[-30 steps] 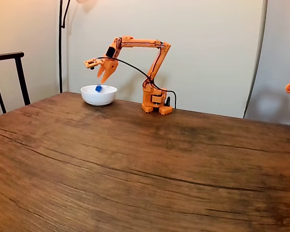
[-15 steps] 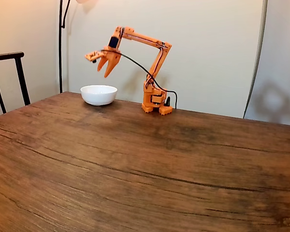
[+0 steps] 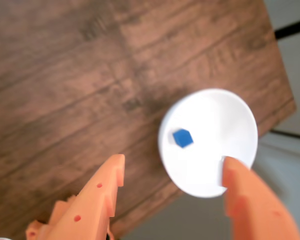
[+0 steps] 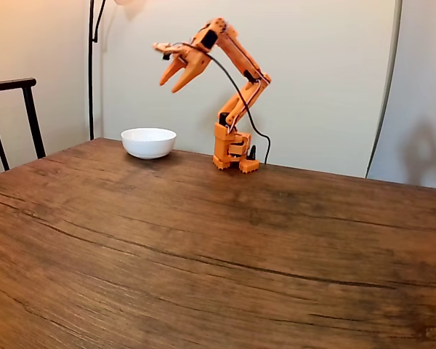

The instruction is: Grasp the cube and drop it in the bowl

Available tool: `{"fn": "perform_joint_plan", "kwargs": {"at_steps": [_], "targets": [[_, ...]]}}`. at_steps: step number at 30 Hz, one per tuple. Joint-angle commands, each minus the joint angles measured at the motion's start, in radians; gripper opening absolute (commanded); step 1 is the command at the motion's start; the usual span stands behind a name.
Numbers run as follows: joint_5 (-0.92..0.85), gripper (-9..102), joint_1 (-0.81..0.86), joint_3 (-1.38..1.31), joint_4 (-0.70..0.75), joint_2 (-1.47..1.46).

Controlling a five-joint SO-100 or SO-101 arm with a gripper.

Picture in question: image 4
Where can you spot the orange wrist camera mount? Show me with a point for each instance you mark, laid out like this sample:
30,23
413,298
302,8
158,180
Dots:
167,47

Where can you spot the black power plug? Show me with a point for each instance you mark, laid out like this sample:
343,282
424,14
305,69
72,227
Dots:
253,152

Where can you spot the black floor lamp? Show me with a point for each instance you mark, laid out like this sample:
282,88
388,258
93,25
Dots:
91,72

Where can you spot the white ceramic bowl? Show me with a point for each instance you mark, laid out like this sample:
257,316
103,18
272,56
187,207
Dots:
149,143

